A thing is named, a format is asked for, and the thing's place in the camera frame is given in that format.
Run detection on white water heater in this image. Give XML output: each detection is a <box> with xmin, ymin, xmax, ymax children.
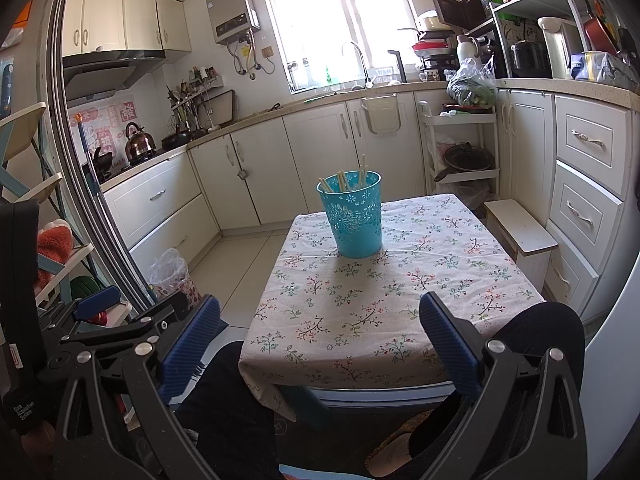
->
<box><xmin>205</xmin><ymin>0</ymin><xmax>260</xmax><ymax>44</ymax></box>

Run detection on plastic bag on floor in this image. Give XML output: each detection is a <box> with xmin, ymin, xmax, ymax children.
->
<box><xmin>148</xmin><ymin>248</ymin><xmax>202</xmax><ymax>306</ymax></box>

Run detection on white thermos jug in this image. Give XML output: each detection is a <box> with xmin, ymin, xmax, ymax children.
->
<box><xmin>456</xmin><ymin>35</ymin><xmax>482</xmax><ymax>67</ymax></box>

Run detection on utensil rack with tools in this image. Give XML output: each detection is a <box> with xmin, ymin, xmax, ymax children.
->
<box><xmin>167</xmin><ymin>66</ymin><xmax>236</xmax><ymax>132</ymax></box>

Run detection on black rice cooker pot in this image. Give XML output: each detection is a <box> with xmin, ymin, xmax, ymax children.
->
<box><xmin>510</xmin><ymin>40</ymin><xmax>551</xmax><ymax>78</ymax></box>

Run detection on white hanging trash bin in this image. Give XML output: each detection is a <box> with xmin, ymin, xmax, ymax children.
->
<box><xmin>360</xmin><ymin>93</ymin><xmax>401</xmax><ymax>136</ymax></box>

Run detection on bag of green vegetables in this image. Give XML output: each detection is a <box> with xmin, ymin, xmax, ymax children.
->
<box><xmin>446</xmin><ymin>58</ymin><xmax>497</xmax><ymax>108</ymax></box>

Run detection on wooden chopstick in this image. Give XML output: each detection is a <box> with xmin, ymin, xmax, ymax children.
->
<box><xmin>336</xmin><ymin>170</ymin><xmax>349</xmax><ymax>192</ymax></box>
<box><xmin>319</xmin><ymin>178</ymin><xmax>333</xmax><ymax>193</ymax></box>
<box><xmin>358</xmin><ymin>154</ymin><xmax>368</xmax><ymax>188</ymax></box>

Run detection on black microwave oven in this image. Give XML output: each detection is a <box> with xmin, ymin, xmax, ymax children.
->
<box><xmin>433</xmin><ymin>0</ymin><xmax>491</xmax><ymax>30</ymax></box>

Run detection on range hood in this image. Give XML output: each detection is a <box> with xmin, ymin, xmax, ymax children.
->
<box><xmin>63</xmin><ymin>50</ymin><xmax>166</xmax><ymax>107</ymax></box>

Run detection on white electric kettle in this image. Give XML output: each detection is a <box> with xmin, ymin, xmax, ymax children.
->
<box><xmin>537</xmin><ymin>16</ymin><xmax>582</xmax><ymax>79</ymax></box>

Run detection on yellow right slipper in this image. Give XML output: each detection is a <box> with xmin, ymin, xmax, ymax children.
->
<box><xmin>366</xmin><ymin>410</ymin><xmax>432</xmax><ymax>478</ymax></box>

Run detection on dark pan on cart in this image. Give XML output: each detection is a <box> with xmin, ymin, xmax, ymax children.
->
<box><xmin>434</xmin><ymin>142</ymin><xmax>495</xmax><ymax>182</ymax></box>

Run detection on white step stool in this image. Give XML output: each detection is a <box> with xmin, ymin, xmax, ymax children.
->
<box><xmin>484</xmin><ymin>200</ymin><xmax>559</xmax><ymax>292</ymax></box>

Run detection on black wok on stove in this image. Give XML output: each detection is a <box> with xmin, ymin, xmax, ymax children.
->
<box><xmin>92</xmin><ymin>146</ymin><xmax>114</xmax><ymax>183</ymax></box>

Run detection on black frying pan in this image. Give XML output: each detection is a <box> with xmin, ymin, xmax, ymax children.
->
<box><xmin>162</xmin><ymin>130</ymin><xmax>193</xmax><ymax>152</ymax></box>

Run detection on white rolling shelf cart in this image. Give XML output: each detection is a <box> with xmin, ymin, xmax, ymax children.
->
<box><xmin>416</xmin><ymin>100</ymin><xmax>500</xmax><ymax>193</ymax></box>

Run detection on kitchen faucet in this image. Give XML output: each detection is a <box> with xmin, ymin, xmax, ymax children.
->
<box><xmin>350</xmin><ymin>41</ymin><xmax>373</xmax><ymax>89</ymax></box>

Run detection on floral tablecloth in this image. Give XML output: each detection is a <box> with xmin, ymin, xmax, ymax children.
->
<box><xmin>239</xmin><ymin>194</ymin><xmax>541</xmax><ymax>419</ymax></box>

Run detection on copper kettle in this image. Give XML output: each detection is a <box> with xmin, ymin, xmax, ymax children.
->
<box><xmin>125</xmin><ymin>122</ymin><xmax>156</xmax><ymax>165</ymax></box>

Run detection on teal perforated plastic basket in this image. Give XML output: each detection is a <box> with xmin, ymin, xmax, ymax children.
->
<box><xmin>317</xmin><ymin>169</ymin><xmax>382</xmax><ymax>259</ymax></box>

